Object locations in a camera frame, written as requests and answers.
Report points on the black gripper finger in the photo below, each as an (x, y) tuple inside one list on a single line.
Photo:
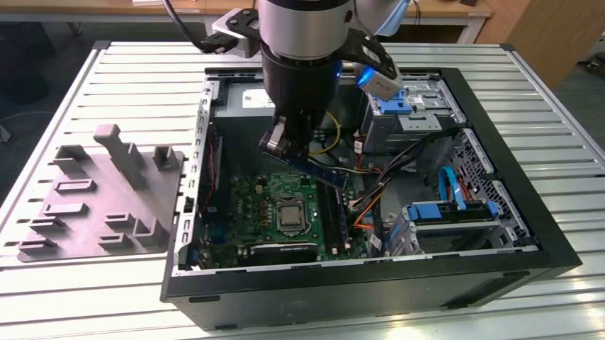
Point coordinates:
[(304, 136), (276, 140)]

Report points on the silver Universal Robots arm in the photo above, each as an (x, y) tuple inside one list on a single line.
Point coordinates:
[(302, 28)]

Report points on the black RAM slot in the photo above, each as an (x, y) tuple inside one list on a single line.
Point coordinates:
[(323, 216)]

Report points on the grey power supply unit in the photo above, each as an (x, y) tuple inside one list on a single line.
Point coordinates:
[(240, 141)]

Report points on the CPU socket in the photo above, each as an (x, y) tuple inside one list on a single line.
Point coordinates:
[(292, 202)]

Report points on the blue drive bay latch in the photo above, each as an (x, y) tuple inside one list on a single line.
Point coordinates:
[(391, 106)]

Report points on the green motherboard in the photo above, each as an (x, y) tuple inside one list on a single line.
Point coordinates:
[(246, 212)]

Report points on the silver CPU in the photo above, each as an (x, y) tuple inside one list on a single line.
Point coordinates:
[(291, 216)]

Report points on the metal drive cage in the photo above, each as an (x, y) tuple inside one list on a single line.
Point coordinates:
[(415, 124)]

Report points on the blue motherboard connector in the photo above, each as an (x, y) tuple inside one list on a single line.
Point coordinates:
[(218, 235)]

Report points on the black graphics card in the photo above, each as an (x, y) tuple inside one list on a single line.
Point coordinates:
[(283, 249)]

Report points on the hard disk in blue carrier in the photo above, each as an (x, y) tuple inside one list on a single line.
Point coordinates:
[(427, 212)]

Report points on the wooden desk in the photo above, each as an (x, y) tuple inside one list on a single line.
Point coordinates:
[(439, 10)]

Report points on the grey parts rack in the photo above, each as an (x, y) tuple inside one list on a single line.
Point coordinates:
[(117, 198)]

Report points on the metal disk bay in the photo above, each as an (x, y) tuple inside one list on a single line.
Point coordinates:
[(473, 225)]

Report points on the black open PC case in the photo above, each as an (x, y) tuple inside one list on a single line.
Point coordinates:
[(330, 294)]

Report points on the wooden cabinet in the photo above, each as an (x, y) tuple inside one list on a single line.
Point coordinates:
[(543, 35)]

